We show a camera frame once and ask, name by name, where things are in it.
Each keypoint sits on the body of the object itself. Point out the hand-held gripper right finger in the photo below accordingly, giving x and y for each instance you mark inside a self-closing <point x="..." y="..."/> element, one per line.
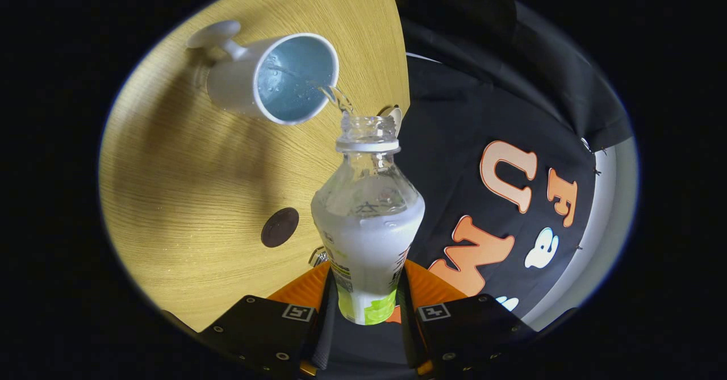
<point x="477" y="329"/>

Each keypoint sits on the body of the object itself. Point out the dark brown round coaster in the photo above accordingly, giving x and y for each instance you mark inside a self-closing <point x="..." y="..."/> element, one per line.
<point x="280" y="228"/>

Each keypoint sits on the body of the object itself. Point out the wooden table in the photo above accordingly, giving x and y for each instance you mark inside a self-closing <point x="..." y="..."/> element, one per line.
<point x="187" y="170"/>

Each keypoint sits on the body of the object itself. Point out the clear juice bottle green label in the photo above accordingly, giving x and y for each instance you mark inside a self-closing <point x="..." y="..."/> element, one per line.
<point x="369" y="238"/>

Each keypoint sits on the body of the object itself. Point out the white cup blue inside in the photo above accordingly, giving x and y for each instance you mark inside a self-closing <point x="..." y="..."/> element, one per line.
<point x="233" y="84"/>

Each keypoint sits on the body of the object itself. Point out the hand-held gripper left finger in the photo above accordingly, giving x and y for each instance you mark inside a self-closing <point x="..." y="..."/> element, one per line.
<point x="267" y="329"/>

